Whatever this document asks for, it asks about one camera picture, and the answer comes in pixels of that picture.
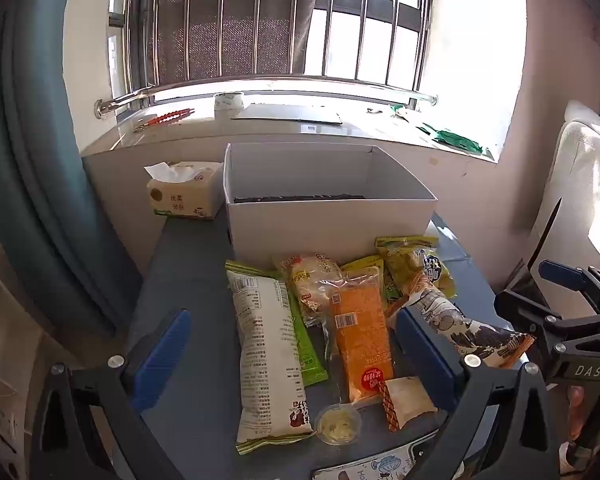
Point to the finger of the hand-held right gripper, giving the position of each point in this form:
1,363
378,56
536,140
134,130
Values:
525,310
560,272

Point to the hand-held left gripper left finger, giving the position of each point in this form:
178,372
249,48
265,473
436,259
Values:
162,355

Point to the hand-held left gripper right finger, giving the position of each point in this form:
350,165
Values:
425,350

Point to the beige striped-edge snack packet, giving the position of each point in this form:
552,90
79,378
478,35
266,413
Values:
415,400

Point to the cartoon printed snack packet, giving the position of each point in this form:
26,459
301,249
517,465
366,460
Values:
480,335

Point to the orange snack packet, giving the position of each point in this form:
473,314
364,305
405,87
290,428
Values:
360,335

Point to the olive yellow snack packet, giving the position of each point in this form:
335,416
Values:
410,260

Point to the long white snack packet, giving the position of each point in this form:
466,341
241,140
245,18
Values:
265,350

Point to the small clear jelly cup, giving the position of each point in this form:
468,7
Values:
337,425

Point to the long green snack packet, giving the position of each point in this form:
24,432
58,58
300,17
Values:
307,355

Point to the clear rice cracker packet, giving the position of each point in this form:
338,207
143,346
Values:
310,285

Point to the white cardboard box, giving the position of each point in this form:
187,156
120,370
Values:
330,230

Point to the person's right hand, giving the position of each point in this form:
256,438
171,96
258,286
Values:
576,410

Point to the blue tablecloth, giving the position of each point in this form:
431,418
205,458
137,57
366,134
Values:
195,285

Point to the white cushioned chair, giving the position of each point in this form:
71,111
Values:
585,170

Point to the phone with cartoon case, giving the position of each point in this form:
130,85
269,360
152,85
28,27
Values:
380,465

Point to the yellow tissue box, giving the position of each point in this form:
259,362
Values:
180,200

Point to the white shelf unit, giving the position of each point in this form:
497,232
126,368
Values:
5,340

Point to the green cloth item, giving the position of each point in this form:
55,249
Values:
455,139

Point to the stone window sill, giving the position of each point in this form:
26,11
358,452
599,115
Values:
180,135

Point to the blue curtain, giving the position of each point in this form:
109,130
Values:
40,160

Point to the grey hanging cloth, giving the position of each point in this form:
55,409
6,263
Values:
240,35

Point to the metal window grille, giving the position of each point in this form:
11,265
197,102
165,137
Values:
257,25

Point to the steel window rail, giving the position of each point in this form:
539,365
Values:
330,81

